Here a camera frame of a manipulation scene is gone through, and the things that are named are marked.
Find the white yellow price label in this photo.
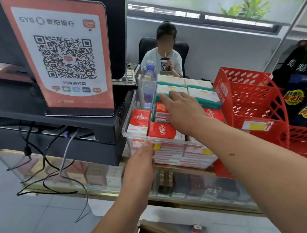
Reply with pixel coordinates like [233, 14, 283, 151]
[241, 117, 275, 135]

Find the black keyboard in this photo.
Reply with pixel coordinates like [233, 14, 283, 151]
[112, 67, 138, 86]

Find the grey cable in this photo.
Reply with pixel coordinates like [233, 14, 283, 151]
[52, 126, 103, 225]

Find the window frame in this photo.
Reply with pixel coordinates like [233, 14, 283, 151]
[125, 0, 283, 40]

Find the red plastic display rack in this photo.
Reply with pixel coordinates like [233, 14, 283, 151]
[200, 65, 300, 187]

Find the clear water bottle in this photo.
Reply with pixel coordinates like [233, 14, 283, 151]
[136, 59, 161, 112]

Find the glass display counter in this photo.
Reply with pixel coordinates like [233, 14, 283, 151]
[0, 138, 272, 225]

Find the person's left hand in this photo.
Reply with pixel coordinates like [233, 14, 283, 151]
[120, 137, 159, 199]

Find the dark drink cup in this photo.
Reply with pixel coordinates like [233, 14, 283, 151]
[158, 56, 174, 76]

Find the green white tissue pack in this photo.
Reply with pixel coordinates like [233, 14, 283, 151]
[155, 82, 190, 106]
[156, 74, 187, 87]
[185, 86, 224, 110]
[183, 78, 214, 90]

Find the clear plastic bin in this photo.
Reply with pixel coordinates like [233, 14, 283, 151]
[118, 64, 231, 173]

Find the orange payment code sign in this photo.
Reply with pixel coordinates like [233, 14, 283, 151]
[0, 0, 130, 126]

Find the person's right hand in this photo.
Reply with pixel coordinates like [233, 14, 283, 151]
[154, 89, 213, 138]

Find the black office chair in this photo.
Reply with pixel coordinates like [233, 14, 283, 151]
[135, 36, 191, 79]

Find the person's left forearm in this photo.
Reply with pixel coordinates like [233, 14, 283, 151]
[83, 188, 150, 233]

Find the grey metal pole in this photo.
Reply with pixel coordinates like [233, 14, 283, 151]
[263, 0, 307, 79]

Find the person's right forearm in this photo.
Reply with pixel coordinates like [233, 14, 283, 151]
[176, 114, 307, 233]

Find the black monitor stand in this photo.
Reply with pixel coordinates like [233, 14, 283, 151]
[0, 63, 136, 168]

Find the black cable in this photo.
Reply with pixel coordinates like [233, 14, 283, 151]
[3, 119, 88, 205]

